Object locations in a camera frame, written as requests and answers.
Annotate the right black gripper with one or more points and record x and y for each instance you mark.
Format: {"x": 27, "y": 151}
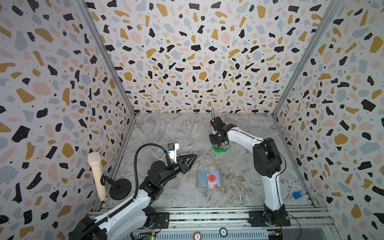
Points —
{"x": 217, "y": 138}

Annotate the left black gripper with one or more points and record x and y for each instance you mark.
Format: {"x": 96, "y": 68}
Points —
{"x": 184, "y": 166}

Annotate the cards stack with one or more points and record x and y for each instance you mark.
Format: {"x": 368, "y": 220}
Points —
{"x": 221, "y": 146}

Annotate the teal credit card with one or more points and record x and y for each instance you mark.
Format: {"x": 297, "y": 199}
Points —
{"x": 202, "y": 179}

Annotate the green card tray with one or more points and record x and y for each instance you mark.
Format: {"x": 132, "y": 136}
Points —
{"x": 221, "y": 150}

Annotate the white red-dot credit card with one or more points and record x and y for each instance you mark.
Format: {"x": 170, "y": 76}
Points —
{"x": 212, "y": 180}

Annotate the blue credit card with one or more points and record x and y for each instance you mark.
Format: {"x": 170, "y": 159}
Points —
{"x": 217, "y": 173}

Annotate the grey card holder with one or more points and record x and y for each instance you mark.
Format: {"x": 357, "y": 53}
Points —
{"x": 221, "y": 175}

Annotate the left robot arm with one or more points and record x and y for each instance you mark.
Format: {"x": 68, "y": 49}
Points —
{"x": 136, "y": 212}

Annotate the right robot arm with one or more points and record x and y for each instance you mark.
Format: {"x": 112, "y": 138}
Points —
{"x": 266, "y": 157}

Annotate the black microphone stand base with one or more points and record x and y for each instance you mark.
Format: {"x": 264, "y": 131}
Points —
{"x": 119, "y": 189}

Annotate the red round marker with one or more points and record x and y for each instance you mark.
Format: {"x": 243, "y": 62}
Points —
{"x": 197, "y": 236}

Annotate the green round marker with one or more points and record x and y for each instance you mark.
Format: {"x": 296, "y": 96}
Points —
{"x": 223, "y": 232}

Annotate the beige microphone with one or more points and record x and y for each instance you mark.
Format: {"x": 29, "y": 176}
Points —
{"x": 95, "y": 162}

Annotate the blue tape piece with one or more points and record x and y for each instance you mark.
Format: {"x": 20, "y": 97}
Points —
{"x": 297, "y": 195}

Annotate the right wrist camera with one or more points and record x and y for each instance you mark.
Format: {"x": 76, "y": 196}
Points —
{"x": 216, "y": 124}

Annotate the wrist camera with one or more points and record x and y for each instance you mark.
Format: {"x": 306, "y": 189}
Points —
{"x": 171, "y": 155}
{"x": 216, "y": 124}

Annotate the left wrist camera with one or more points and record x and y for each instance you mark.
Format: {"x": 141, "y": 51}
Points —
{"x": 171, "y": 155}

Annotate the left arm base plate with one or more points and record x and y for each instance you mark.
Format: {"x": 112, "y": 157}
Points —
{"x": 158, "y": 220}

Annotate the aluminium mounting rail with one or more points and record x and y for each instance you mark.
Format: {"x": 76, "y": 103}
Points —
{"x": 306, "y": 224}

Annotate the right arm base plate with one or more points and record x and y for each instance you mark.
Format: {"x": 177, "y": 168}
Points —
{"x": 269, "y": 219}

